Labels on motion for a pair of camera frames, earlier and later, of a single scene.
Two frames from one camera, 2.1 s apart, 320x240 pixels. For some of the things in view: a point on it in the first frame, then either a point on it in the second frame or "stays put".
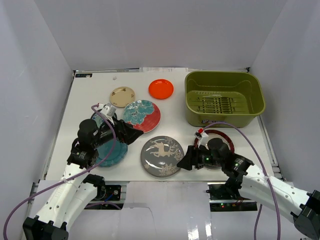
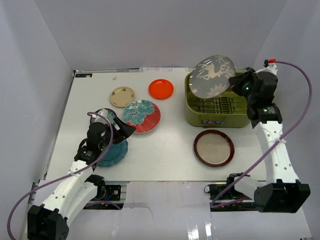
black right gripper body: (204, 157) -> (247, 80)
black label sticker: (83, 75) stays put
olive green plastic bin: (236, 97) stays put
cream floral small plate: (122, 96) stays put
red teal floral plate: (144, 115) stays put
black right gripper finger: (191, 158) -> (235, 82)
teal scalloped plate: (117, 154) stays put
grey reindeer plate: (160, 156) -> (209, 76)
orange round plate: (161, 89) stays put
